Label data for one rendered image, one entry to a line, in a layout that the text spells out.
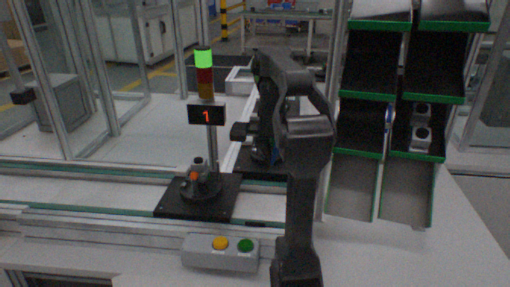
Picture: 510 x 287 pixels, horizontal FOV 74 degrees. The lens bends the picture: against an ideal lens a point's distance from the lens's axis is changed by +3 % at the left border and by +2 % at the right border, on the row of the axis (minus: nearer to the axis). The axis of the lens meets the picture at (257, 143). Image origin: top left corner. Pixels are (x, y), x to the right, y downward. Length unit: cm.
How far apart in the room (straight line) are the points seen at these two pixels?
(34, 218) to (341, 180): 93
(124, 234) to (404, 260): 83
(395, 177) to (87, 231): 93
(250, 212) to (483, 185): 111
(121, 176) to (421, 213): 101
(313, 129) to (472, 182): 139
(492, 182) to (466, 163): 15
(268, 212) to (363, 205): 31
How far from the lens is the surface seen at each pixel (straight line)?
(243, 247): 94
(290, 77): 50
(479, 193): 184
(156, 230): 105
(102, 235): 115
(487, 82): 171
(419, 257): 117
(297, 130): 46
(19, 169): 157
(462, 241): 129
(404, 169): 109
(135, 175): 132
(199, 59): 104
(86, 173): 141
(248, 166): 125
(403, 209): 107
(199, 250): 96
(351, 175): 105
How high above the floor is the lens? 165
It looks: 29 degrees down
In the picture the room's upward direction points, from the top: straight up
